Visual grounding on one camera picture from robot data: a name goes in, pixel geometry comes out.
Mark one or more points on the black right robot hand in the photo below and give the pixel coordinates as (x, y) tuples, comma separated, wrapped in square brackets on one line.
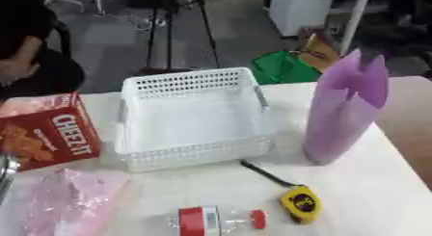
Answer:
[(388, 40)]

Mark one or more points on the purple plastic sheet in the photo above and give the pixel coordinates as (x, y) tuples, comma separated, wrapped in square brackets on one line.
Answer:
[(343, 118)]

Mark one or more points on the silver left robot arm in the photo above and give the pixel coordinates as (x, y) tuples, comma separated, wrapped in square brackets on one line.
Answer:
[(7, 172)]

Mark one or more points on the brown cardboard box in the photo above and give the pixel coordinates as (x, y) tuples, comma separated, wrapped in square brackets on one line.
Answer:
[(321, 52)]

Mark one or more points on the red cracker box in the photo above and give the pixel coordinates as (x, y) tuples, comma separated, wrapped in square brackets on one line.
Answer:
[(48, 134)]

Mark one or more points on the white cabinet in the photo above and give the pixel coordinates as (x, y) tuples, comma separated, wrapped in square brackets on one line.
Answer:
[(306, 10)]

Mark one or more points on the green bag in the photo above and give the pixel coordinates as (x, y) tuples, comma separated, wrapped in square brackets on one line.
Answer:
[(284, 68)]

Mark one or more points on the yellow tape measure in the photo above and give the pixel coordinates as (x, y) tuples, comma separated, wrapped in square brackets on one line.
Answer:
[(302, 203)]

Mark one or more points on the white plastic perforated basket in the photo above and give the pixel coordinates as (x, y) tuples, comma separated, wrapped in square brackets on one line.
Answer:
[(191, 118)]

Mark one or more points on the black tripod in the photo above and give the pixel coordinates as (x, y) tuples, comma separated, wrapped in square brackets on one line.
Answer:
[(169, 31)]

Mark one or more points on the clear bottle with red label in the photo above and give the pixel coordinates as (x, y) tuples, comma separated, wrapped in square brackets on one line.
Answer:
[(216, 220)]

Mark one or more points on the pink plastic bag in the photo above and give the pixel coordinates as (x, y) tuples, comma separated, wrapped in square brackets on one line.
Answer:
[(67, 204)]

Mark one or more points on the person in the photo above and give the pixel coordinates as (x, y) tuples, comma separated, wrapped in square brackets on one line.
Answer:
[(28, 50)]

